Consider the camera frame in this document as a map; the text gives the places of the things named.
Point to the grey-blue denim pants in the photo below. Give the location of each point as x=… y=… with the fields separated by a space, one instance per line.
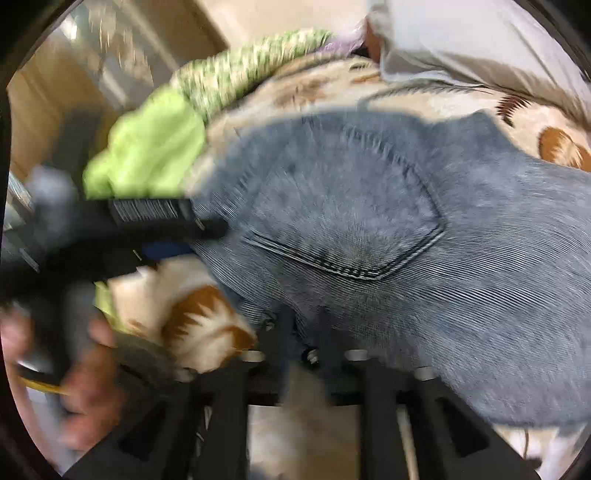
x=369 y=207

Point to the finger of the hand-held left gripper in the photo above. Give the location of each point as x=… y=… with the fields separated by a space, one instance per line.
x=152 y=214
x=157 y=256

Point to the purple plastic bag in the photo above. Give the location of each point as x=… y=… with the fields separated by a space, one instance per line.
x=346 y=42

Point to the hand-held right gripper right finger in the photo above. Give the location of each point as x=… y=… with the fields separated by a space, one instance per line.
x=378 y=406

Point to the grey pillow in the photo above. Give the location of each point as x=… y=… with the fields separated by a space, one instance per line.
x=461 y=41

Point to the lime green cloth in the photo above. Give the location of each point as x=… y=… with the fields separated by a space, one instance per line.
x=147 y=143

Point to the wooden door with glass pane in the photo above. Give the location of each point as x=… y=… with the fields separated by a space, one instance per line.
x=115 y=46

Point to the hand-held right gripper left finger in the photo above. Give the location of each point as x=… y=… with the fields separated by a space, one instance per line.
x=231 y=406

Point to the green checkered quilt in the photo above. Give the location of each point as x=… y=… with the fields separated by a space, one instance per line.
x=221 y=74

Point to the person's left hand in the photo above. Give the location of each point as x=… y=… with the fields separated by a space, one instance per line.
x=92 y=383

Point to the leaf-print fleece blanket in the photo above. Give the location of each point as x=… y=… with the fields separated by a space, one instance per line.
x=323 y=87

